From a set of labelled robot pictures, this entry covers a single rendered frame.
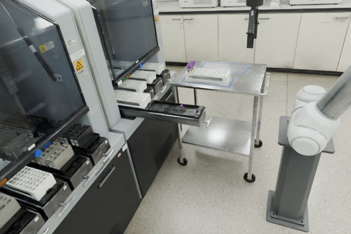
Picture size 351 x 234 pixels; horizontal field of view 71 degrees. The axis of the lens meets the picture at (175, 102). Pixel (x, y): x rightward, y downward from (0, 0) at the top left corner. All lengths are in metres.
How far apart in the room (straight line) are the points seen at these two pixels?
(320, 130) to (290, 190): 0.65
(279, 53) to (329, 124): 2.55
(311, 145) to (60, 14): 1.18
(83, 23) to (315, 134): 1.14
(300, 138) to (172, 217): 1.13
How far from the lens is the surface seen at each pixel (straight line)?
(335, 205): 2.15
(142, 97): 1.54
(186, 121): 1.40
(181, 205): 1.98
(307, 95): 1.33
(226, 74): 1.66
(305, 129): 1.15
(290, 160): 1.54
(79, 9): 1.29
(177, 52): 3.93
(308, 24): 3.53
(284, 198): 1.78
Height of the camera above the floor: 1.61
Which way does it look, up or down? 32 degrees down
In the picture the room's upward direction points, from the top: 7 degrees counter-clockwise
